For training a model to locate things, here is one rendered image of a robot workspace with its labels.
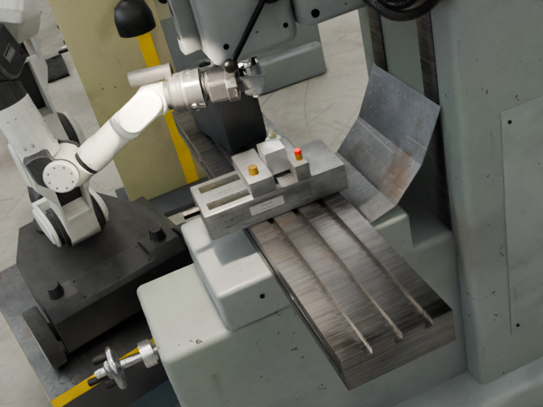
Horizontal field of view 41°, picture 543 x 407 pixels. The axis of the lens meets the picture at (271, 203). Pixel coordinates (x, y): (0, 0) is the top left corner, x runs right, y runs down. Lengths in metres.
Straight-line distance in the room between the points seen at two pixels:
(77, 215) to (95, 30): 1.20
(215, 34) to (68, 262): 1.21
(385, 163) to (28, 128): 0.84
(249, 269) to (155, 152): 1.93
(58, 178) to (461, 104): 0.90
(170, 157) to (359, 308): 2.30
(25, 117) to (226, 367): 0.75
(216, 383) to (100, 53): 1.90
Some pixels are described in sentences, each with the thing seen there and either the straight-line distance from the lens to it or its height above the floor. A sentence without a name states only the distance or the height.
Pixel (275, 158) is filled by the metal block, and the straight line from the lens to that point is 1.67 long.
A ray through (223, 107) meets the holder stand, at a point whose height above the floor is 1.05.
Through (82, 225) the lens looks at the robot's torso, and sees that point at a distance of 2.36.
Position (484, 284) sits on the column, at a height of 0.57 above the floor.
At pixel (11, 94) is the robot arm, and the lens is 1.64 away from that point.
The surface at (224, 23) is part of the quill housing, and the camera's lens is 1.45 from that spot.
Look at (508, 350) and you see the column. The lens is 2.15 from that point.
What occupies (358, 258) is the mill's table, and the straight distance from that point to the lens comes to 1.51.
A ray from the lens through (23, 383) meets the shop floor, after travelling 3.01.
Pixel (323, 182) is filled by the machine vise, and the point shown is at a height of 0.96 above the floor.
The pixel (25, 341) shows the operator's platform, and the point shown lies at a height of 0.40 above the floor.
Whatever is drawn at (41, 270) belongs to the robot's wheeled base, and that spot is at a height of 0.57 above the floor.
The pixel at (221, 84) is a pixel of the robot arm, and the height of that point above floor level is 1.25.
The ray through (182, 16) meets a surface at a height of 1.42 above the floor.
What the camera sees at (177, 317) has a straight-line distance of 1.82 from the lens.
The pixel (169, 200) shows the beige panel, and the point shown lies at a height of 0.03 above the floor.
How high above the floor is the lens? 1.88
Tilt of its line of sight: 34 degrees down
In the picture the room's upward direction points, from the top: 15 degrees counter-clockwise
